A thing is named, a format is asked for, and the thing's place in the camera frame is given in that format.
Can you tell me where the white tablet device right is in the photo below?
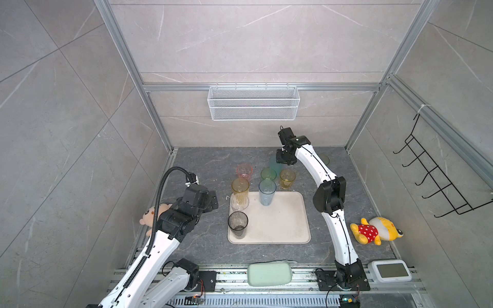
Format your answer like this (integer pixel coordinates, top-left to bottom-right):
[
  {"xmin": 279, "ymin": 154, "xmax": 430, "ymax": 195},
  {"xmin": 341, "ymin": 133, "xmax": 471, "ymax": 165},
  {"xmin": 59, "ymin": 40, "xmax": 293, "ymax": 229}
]
[{"xmin": 368, "ymin": 259, "xmax": 412, "ymax": 283}]

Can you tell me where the tall yellow glass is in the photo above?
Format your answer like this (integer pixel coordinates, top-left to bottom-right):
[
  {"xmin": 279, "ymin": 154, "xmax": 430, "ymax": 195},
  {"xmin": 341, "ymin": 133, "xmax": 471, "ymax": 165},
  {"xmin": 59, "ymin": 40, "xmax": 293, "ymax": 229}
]
[{"xmin": 231, "ymin": 178, "xmax": 250, "ymax": 194}]

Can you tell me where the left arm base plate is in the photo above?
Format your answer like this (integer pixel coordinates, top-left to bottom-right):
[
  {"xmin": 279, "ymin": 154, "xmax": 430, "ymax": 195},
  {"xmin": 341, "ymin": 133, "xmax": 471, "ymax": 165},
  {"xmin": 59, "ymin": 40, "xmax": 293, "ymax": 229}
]
[{"xmin": 184, "ymin": 271, "xmax": 218, "ymax": 293}]

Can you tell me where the dark grey glass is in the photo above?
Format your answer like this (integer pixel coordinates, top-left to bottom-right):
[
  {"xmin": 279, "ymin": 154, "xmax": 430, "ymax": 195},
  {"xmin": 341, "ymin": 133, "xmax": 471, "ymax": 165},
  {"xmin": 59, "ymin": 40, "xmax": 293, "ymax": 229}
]
[{"xmin": 227, "ymin": 211, "xmax": 249, "ymax": 239}]

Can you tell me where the black wire hook rack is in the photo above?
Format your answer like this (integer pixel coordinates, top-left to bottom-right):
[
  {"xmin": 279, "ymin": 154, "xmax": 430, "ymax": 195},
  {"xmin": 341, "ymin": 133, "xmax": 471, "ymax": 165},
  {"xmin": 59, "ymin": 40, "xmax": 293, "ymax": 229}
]
[{"xmin": 392, "ymin": 114, "xmax": 492, "ymax": 218}]

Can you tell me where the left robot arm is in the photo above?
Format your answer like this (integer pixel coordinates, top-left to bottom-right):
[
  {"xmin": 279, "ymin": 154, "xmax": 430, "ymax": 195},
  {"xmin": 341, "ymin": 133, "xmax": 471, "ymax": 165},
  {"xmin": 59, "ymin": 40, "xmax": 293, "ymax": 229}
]
[{"xmin": 97, "ymin": 166, "xmax": 218, "ymax": 307}]

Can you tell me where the pink glass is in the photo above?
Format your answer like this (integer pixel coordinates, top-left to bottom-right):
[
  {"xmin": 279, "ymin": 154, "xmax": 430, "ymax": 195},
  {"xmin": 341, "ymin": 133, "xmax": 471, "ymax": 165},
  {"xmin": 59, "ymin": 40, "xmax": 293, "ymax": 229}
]
[{"xmin": 236, "ymin": 164, "xmax": 253, "ymax": 182}]

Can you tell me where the light green sponge block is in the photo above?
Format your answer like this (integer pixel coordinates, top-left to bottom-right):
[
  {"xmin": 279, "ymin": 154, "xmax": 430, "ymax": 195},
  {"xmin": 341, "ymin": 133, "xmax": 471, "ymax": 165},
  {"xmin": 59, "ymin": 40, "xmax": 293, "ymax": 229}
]
[{"xmin": 247, "ymin": 261, "xmax": 293, "ymax": 287}]

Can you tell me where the tall light green glass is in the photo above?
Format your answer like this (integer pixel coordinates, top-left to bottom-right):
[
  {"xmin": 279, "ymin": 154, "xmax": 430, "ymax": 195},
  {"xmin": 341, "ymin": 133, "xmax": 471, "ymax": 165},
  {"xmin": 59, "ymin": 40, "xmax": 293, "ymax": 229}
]
[{"xmin": 319, "ymin": 154, "xmax": 331, "ymax": 166}]

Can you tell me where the aluminium rail frame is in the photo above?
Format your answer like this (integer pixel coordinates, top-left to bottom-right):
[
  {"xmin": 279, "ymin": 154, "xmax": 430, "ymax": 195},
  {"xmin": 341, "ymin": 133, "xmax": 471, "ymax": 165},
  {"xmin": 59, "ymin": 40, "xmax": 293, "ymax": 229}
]
[{"xmin": 151, "ymin": 263, "xmax": 432, "ymax": 307}]

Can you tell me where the teal glass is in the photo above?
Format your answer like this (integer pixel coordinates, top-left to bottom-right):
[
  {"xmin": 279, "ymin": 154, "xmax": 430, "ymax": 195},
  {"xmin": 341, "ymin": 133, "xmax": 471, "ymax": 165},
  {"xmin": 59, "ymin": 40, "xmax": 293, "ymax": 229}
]
[{"xmin": 269, "ymin": 155, "xmax": 285, "ymax": 176}]

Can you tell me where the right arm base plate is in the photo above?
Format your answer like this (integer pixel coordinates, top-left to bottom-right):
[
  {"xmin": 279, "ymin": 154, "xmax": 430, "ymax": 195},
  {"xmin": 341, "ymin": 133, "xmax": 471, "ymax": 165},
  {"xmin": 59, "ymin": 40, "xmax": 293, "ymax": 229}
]
[{"xmin": 314, "ymin": 268, "xmax": 371, "ymax": 291}]

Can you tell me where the short amber glass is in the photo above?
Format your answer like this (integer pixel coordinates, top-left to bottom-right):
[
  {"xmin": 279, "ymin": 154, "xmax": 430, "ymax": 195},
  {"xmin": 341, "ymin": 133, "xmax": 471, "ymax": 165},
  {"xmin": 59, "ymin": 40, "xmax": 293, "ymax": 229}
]
[{"xmin": 279, "ymin": 169, "xmax": 296, "ymax": 190}]

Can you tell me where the clear glass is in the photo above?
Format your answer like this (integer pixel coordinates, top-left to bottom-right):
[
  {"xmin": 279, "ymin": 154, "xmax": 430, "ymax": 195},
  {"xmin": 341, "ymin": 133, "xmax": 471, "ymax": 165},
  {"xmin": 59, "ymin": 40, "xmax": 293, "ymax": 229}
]
[{"xmin": 230, "ymin": 192, "xmax": 250, "ymax": 211}]

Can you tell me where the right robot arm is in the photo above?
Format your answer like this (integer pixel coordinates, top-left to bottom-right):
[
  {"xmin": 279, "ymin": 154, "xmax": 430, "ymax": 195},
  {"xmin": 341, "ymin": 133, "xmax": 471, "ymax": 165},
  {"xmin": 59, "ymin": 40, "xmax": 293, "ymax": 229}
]
[{"xmin": 276, "ymin": 127, "xmax": 366, "ymax": 290}]

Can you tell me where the yellow plush toy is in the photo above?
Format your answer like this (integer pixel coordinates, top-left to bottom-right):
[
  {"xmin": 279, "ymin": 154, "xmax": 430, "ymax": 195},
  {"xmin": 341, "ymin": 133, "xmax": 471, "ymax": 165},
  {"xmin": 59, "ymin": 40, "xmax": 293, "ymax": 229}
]
[{"xmin": 350, "ymin": 217, "xmax": 404, "ymax": 246}]

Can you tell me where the white wire mesh basket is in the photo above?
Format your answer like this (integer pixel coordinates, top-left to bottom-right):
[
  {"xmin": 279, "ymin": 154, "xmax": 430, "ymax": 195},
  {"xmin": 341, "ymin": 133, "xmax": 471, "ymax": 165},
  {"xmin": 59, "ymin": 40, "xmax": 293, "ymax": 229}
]
[{"xmin": 207, "ymin": 86, "xmax": 300, "ymax": 121}]

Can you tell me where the blue glass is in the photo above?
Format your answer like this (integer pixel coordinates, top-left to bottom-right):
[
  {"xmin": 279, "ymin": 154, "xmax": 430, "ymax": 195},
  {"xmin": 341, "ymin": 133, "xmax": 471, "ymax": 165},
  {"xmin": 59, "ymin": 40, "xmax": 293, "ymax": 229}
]
[{"xmin": 259, "ymin": 178, "xmax": 277, "ymax": 206}]

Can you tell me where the short green glass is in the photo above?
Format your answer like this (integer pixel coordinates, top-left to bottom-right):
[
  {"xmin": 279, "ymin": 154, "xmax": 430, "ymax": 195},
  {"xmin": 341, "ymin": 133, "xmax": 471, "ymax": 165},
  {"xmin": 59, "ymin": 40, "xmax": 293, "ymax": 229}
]
[{"xmin": 261, "ymin": 168, "xmax": 277, "ymax": 181}]

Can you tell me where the pink plush doll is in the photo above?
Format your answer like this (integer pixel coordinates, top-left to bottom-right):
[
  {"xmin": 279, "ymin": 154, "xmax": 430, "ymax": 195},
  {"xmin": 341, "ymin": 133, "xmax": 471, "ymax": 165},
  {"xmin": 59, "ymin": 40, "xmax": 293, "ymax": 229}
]
[{"xmin": 139, "ymin": 204, "xmax": 172, "ymax": 237}]

